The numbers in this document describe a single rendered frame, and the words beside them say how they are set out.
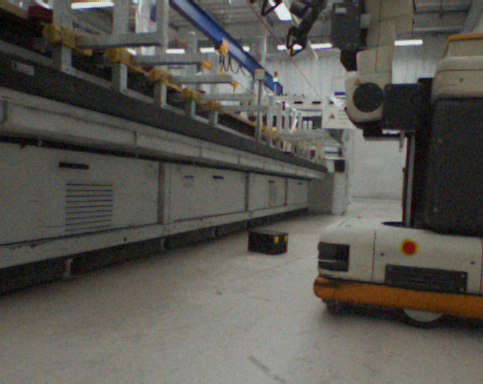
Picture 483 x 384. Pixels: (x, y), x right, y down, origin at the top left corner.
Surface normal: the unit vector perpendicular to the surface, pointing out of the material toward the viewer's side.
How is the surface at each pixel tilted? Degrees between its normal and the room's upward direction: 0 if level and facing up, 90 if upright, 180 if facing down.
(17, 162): 90
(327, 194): 90
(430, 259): 90
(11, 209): 86
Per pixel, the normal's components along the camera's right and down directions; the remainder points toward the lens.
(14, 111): 0.97, 0.06
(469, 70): -0.24, 0.04
